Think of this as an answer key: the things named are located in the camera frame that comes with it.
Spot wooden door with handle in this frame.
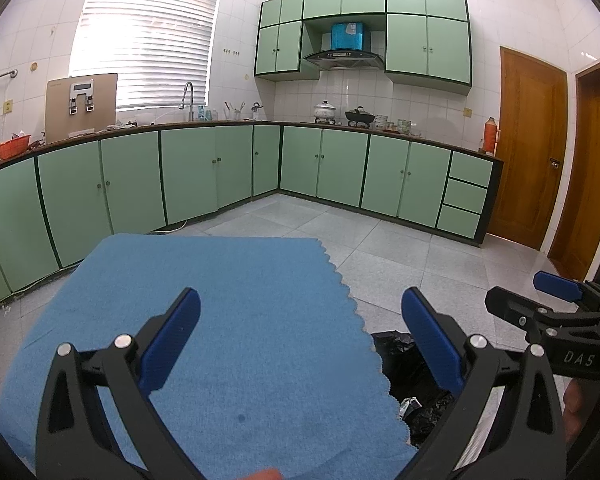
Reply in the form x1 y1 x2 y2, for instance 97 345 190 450
485 46 568 251

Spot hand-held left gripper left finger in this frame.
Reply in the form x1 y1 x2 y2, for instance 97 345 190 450
36 287 202 480

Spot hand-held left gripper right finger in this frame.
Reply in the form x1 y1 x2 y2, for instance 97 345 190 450
401 287 567 480

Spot plain wooden door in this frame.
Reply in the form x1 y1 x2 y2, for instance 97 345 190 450
547 57 600 281

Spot green lower kitchen cabinets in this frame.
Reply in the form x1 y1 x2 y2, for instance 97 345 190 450
0 121 503 313

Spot steel kitchen faucet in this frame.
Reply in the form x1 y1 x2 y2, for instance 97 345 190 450
180 81 196 122

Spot white window blind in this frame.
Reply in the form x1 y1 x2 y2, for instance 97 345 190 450
69 0 222 111

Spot brown cardboard box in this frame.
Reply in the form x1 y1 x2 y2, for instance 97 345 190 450
45 73 118 145

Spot black trash bag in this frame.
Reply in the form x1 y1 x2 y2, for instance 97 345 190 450
370 330 461 450

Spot black wok with lid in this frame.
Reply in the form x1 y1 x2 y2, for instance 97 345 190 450
345 106 376 127

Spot person's right hand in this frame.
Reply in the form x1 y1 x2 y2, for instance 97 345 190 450
561 379 600 443

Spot green upper wall cabinets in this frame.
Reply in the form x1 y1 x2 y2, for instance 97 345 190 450
254 0 473 96

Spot blue scalloped tablecloth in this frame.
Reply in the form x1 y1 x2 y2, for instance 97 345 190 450
0 234 418 480

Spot range hood with blue film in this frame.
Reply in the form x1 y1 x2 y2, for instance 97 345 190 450
302 21 385 71

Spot red plastic basket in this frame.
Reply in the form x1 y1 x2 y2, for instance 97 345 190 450
0 134 32 161

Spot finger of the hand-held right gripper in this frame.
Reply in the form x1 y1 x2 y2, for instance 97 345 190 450
534 271 600 311
485 286 561 343

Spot red thermos flask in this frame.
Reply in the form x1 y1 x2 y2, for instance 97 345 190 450
482 116 498 156

